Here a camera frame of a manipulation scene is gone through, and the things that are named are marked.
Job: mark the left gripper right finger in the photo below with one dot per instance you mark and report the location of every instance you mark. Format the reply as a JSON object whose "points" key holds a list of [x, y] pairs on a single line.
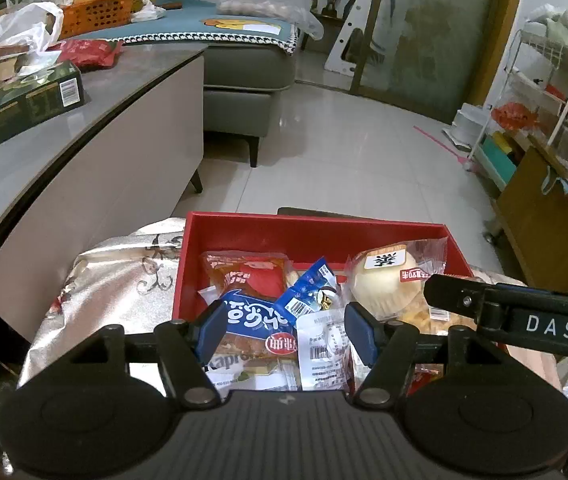
{"points": [[388, 350]]}

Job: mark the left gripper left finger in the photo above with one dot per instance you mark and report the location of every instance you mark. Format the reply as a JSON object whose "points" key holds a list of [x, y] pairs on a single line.
{"points": [[184, 349]]}

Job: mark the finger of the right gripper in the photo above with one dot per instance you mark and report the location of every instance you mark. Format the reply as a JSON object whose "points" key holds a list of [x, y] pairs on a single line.
{"points": [[456, 295]]}

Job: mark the waffle cookies clear packet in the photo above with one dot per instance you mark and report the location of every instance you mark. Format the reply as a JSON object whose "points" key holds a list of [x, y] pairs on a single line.
{"points": [[431, 321]]}

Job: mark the Kaprons wafer packet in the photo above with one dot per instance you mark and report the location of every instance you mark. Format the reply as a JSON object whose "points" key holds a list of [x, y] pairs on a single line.
{"points": [[244, 372]]}

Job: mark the white snack packet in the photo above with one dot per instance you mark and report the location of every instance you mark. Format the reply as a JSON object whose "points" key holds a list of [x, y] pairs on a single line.
{"points": [[324, 356]]}

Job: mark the round white bun packet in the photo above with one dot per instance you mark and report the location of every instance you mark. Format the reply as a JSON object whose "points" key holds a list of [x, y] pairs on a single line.
{"points": [[386, 280]]}

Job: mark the small blue candy packet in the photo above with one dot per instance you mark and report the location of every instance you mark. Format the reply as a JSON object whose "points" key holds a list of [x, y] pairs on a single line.
{"points": [[316, 290]]}

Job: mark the red blue cake packet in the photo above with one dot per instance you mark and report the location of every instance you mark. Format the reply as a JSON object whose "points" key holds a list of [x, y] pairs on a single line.
{"points": [[248, 284]]}

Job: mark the wooden cabinet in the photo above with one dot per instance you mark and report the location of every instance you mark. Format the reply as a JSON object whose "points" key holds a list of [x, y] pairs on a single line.
{"points": [[532, 212]]}

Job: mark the floral tablecloth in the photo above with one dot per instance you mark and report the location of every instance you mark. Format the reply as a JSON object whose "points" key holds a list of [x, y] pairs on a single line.
{"points": [[129, 281]]}

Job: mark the pink fly swatter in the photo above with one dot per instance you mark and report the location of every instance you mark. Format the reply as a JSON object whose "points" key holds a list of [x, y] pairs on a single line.
{"points": [[463, 161]]}

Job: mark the red cardboard box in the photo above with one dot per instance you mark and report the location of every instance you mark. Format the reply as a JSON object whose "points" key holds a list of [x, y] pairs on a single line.
{"points": [[303, 239]]}

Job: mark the white stacked containers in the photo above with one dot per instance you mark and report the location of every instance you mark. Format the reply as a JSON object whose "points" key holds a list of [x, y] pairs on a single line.
{"points": [[467, 125]]}

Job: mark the red paper decoration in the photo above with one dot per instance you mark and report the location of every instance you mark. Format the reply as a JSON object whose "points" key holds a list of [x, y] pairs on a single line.
{"points": [[514, 116]]}

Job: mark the grey coffee table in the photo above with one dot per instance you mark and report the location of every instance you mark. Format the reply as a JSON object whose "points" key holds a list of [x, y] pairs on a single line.
{"points": [[119, 162]]}

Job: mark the grey sofa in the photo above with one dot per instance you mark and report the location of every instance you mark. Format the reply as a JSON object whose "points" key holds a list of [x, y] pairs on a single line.
{"points": [[241, 83]]}

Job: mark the dark green box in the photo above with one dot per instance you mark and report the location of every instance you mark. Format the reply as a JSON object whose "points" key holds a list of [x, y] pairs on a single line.
{"points": [[28, 101]]}

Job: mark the white pegboard panel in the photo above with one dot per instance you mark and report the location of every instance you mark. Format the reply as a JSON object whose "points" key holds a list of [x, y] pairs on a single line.
{"points": [[346, 49]]}

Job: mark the dark wooden chair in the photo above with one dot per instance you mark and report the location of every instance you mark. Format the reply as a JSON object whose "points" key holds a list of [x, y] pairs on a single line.
{"points": [[332, 17]]}

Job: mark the red packet on table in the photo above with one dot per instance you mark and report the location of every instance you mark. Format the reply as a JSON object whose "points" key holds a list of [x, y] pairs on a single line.
{"points": [[88, 54]]}

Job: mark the teal sofa blanket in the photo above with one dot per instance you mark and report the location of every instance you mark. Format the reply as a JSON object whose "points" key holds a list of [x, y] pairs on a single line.
{"points": [[199, 21]]}

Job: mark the orange plastic basket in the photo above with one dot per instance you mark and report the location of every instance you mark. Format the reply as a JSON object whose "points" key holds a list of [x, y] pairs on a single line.
{"points": [[94, 15]]}

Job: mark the white plastic bag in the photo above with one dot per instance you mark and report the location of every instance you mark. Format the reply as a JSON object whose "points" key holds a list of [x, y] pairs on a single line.
{"points": [[26, 33]]}

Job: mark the white wire rack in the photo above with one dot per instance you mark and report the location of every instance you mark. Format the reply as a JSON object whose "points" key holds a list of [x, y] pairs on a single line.
{"points": [[534, 94]]}

